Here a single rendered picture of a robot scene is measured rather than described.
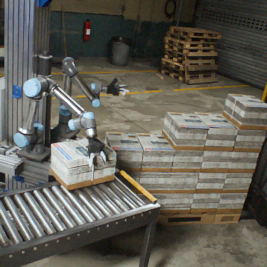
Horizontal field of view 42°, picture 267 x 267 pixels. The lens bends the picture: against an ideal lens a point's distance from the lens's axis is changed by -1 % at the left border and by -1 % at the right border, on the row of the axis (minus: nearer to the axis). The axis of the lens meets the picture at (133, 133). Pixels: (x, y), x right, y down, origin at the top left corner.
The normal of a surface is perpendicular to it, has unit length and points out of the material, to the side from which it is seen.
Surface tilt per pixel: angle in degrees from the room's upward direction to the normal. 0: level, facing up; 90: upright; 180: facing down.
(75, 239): 90
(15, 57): 90
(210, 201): 90
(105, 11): 90
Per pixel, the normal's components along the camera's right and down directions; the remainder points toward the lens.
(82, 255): 0.14, -0.91
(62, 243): 0.57, 0.39
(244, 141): 0.21, 0.40
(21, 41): -0.29, 0.33
